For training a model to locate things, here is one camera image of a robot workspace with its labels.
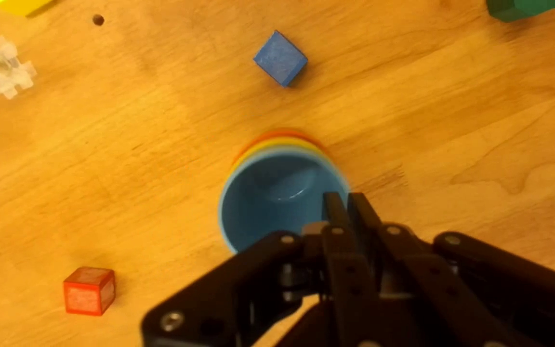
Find orange plastic cup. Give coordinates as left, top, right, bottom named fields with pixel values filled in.
left=248, top=129, right=325, bottom=148

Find blue wooden cube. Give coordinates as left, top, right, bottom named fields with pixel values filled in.
left=252, top=30, right=308, bottom=86

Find blue plastic cup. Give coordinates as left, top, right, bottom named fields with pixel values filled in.
left=218, top=146, right=349, bottom=252

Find red wooden cube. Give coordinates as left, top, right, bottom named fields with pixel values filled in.
left=63, top=265, right=115, bottom=316

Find green wooden cylinder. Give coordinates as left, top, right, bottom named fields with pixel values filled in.
left=485, top=0, right=555, bottom=23

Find yellow plastic cup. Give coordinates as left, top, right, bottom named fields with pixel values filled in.
left=231, top=134, right=329, bottom=167

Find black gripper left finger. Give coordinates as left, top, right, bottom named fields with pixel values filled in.
left=140, top=192, right=381, bottom=347

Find yellow wooden cube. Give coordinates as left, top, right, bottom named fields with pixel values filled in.
left=0, top=0, right=54, bottom=17

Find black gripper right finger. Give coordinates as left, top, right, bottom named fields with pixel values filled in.
left=349, top=192, right=555, bottom=347

